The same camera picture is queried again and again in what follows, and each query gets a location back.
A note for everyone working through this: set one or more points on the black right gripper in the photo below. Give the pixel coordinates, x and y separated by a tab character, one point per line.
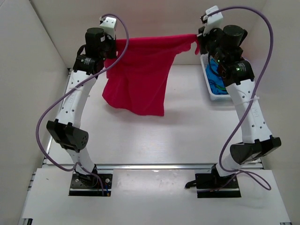
203	40

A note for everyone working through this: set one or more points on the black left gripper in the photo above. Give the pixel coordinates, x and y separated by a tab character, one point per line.
114	52

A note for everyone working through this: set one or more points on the crimson red t-shirt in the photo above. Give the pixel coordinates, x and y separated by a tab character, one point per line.
138	81

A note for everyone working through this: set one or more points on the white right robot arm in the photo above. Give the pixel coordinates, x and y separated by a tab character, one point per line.
257	139

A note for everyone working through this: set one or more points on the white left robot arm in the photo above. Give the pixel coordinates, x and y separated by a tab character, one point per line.
65	129

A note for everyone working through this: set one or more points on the white plastic laundry basket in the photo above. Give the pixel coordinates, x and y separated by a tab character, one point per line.
205	60

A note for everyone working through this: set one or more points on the blue t-shirt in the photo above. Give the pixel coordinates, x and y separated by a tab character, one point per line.
215	82

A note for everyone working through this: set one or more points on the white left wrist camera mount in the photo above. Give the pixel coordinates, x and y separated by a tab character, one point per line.
109	24

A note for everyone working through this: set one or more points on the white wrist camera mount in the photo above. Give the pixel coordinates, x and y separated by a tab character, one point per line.
211	21
109	24

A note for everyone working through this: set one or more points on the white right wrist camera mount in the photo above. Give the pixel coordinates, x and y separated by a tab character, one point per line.
211	21

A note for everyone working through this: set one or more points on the aluminium left side rail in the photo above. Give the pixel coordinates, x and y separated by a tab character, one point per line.
58	90

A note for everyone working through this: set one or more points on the aluminium table edge rail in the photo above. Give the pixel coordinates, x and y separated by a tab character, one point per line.
253	165

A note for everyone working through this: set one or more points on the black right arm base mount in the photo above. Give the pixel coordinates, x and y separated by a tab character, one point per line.
211	185

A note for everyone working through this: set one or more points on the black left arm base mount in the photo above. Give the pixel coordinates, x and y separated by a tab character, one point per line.
90	186

